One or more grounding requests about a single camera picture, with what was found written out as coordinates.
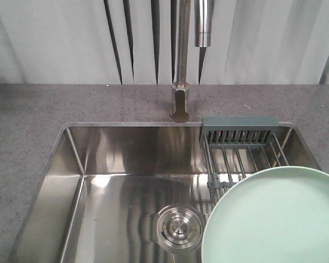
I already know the grey sink dish rack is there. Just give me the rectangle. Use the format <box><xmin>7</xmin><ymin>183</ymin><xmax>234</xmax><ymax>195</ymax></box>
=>
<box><xmin>199</xmin><ymin>116</ymin><xmax>290</xmax><ymax>207</ymax></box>

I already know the stainless steel faucet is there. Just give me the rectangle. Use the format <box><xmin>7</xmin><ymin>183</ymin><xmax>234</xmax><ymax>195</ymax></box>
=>
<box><xmin>170</xmin><ymin>1</ymin><xmax>214</xmax><ymax>123</ymax></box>

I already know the stainless steel sink basin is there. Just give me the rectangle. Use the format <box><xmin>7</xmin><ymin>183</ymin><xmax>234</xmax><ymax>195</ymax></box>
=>
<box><xmin>12</xmin><ymin>123</ymin><xmax>319</xmax><ymax>262</ymax></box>

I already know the light green round plate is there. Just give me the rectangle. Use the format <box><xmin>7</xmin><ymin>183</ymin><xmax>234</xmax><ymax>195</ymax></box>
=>
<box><xmin>201</xmin><ymin>166</ymin><xmax>329</xmax><ymax>262</ymax></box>

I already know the white pleated curtain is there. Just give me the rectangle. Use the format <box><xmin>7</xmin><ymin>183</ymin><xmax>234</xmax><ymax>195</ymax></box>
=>
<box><xmin>0</xmin><ymin>1</ymin><xmax>329</xmax><ymax>84</ymax></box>

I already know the steel sink drain strainer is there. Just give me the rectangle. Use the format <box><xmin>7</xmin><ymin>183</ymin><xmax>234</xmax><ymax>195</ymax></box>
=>
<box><xmin>149</xmin><ymin>204</ymin><xmax>208</xmax><ymax>253</ymax></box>

